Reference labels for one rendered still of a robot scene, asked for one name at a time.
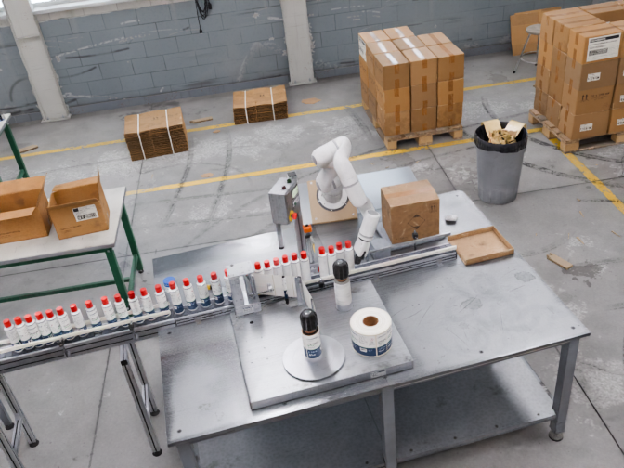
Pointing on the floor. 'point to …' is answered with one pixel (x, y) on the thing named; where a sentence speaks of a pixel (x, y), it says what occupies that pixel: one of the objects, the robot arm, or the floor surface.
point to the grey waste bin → (499, 175)
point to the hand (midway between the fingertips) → (357, 260)
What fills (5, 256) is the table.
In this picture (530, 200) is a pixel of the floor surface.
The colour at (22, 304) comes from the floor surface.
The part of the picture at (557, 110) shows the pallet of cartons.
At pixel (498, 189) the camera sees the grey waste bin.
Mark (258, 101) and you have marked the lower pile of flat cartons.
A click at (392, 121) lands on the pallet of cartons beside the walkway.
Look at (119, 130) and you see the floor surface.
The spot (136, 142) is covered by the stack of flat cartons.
